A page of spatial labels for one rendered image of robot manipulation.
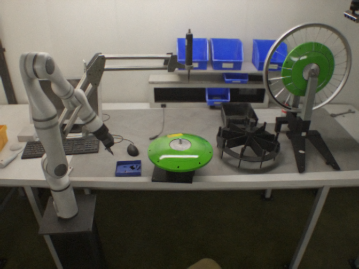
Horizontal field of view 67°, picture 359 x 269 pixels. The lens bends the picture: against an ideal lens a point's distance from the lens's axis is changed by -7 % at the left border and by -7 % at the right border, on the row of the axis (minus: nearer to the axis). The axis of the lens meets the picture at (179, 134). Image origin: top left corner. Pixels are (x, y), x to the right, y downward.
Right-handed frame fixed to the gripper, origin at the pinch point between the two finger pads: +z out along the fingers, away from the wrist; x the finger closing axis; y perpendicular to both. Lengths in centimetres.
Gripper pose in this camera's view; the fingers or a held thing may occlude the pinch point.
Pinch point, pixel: (113, 154)
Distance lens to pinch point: 148.8
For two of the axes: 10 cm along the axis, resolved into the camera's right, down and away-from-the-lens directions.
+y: 8.6, -5.1, -0.4
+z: 4.4, 7.0, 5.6
